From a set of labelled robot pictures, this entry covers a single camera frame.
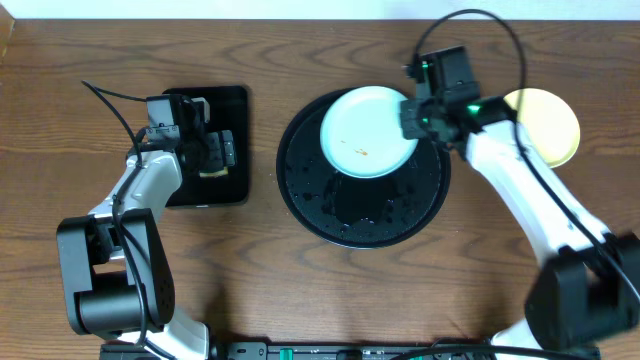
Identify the green yellow sponge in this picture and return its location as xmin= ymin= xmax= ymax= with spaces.
xmin=199 ymin=167 xmax=228 ymax=178

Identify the light blue plate top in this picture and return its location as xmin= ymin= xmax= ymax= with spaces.
xmin=320 ymin=86 xmax=418 ymax=179

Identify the yellow plate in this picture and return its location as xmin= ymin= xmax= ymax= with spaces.
xmin=504 ymin=88 xmax=581 ymax=168

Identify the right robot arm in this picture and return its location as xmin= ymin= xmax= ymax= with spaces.
xmin=400 ymin=89 xmax=639 ymax=359

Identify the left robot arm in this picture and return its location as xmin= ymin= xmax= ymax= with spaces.
xmin=56 ymin=94 xmax=236 ymax=359

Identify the black rectangular tray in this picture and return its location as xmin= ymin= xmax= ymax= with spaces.
xmin=163 ymin=85 xmax=250 ymax=208

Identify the black round tray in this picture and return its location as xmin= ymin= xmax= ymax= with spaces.
xmin=276 ymin=89 xmax=451 ymax=249

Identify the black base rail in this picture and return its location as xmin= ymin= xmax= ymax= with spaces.
xmin=98 ymin=341 xmax=602 ymax=360

